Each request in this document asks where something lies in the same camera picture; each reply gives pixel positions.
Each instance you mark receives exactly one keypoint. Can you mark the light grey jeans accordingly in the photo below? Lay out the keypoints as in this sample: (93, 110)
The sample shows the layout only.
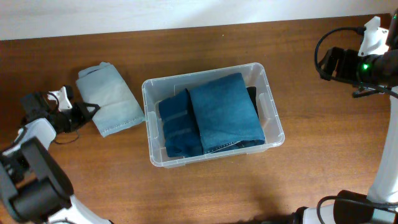
(104, 86)

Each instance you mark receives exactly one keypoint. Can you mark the blue denim jeans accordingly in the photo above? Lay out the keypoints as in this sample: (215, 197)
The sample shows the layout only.
(225, 115)

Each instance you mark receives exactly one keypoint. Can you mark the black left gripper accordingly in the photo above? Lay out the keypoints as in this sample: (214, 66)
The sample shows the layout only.
(86, 114)

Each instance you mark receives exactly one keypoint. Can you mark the black garment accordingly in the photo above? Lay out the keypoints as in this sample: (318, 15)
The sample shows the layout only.
(252, 94)

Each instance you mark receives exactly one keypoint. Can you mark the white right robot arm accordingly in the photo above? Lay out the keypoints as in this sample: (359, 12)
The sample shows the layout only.
(345, 144)

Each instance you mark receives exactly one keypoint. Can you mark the clear plastic storage container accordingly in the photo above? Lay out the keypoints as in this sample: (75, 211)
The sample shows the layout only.
(155, 90)

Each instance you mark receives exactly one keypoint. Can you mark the dark blue garment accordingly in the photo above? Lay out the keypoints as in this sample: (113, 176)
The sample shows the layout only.
(182, 137)

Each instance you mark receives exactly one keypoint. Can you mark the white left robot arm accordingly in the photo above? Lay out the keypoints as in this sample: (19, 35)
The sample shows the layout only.
(34, 188)

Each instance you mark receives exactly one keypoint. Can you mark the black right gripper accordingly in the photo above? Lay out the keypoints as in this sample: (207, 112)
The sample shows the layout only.
(352, 61)

